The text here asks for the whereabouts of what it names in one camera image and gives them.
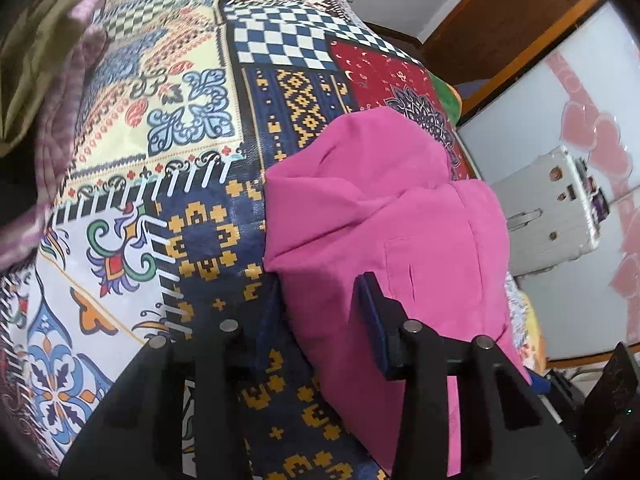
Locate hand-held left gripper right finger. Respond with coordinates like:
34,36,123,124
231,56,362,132
352,271,586,480

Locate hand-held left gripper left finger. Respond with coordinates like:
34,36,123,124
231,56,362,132
57,279,282,480

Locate pink pants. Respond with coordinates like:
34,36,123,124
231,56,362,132
262,106,531,480

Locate olive green pants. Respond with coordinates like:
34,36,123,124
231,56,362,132
0,0,92,158

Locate white sewing machine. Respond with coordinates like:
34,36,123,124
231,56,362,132
502,146,613,279

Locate patterned patchwork blanket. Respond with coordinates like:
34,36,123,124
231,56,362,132
0,0,551,480

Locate orange and green mattress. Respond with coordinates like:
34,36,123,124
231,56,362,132
429,72,462,117

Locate pile of olive and pink clothes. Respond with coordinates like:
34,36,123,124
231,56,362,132
0,0,109,271

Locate white panel with pink hearts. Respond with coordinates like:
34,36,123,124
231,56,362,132
457,2,640,361

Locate brown wooden door frame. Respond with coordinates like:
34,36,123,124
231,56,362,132
420,0,606,126

